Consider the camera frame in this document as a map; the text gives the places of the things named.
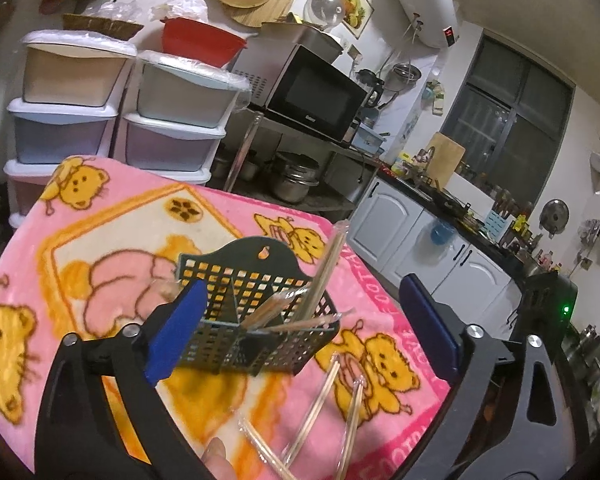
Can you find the clear plastic bag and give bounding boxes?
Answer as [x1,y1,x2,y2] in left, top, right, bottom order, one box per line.
[150,0,208,21]
[85,0,141,23]

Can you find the glass dome lid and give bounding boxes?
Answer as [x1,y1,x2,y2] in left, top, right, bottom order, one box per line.
[303,0,346,28]

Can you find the black blender jug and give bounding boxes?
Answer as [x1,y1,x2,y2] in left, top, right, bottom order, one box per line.
[356,69,385,108]

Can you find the steel shelf rack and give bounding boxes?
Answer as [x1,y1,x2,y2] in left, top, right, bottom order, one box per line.
[220,107,381,216]

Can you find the large steel pot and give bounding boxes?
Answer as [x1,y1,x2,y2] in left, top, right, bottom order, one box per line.
[272,152,321,203]

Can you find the beige storage bin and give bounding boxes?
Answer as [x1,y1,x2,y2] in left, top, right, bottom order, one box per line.
[20,30,138,108]

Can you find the pink printed bear blanket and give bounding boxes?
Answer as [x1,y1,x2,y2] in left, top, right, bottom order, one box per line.
[0,155,456,480]

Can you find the red plastic basin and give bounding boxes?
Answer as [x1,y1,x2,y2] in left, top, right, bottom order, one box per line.
[160,16,248,68]

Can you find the hanging steel pot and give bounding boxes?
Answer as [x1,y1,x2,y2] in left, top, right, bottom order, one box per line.
[392,62,423,88]

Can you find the person's left hand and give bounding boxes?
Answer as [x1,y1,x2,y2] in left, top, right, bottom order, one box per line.
[200,437,242,480]

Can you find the blue knife block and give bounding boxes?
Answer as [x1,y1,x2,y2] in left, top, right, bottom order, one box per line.
[485,207,513,246]

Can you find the white kitchen cabinet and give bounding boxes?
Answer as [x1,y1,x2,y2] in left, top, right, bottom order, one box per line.
[347,175,526,331]

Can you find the pink storage bin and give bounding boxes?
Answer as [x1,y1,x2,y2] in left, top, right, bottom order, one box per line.
[4,159,63,228]

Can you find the pale green storage bin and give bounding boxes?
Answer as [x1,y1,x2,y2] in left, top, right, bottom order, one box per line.
[132,50,253,128]

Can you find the green and white wall pouch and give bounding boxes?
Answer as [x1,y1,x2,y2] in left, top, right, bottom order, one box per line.
[427,80,446,116]

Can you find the bamboo chopstick pair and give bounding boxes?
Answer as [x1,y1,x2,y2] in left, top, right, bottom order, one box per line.
[297,219,352,323]
[247,311,356,335]
[239,282,313,331]

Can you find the lilac storage bin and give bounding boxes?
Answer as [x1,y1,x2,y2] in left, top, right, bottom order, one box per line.
[115,112,227,186]

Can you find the blue storage bin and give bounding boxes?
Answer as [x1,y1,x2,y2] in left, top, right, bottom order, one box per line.
[6,97,120,165]

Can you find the hanging steel lid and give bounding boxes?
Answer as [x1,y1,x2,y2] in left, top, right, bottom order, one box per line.
[539,199,571,238]

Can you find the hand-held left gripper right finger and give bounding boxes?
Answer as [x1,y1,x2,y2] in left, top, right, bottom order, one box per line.
[399,274,593,480]

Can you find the black kitchen countertop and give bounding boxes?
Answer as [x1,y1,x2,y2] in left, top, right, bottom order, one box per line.
[377,165,531,281]

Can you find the black microwave oven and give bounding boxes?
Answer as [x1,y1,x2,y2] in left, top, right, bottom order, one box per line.
[230,42,368,143]

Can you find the dark framed window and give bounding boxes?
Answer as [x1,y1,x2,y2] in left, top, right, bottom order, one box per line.
[437,35,576,201]

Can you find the black frying pan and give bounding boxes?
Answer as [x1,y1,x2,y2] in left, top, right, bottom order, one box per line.
[432,190,473,212]

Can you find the pale blue plastic box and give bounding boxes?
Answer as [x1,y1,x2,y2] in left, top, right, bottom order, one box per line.
[355,125,385,153]

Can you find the blue plastic bag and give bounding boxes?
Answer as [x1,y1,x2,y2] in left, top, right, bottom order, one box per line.
[430,220,456,246]

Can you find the row of spice bottles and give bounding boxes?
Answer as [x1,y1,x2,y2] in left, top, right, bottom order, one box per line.
[460,172,536,238]

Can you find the wooden cutting board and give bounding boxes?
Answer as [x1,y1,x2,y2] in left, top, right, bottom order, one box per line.
[425,132,466,186]

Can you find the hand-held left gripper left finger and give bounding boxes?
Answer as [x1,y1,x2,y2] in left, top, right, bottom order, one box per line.
[34,279,216,480]

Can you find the brown wicker basket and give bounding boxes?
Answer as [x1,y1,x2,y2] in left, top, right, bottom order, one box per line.
[61,12,145,41]

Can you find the water heater hoses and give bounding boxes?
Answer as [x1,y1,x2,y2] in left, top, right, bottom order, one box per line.
[380,15,426,76]

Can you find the pile of chopsticks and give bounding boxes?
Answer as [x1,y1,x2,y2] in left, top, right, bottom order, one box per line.
[237,355,367,480]

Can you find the green plastic utensil basket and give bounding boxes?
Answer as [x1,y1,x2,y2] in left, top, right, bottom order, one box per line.
[172,236,341,377]

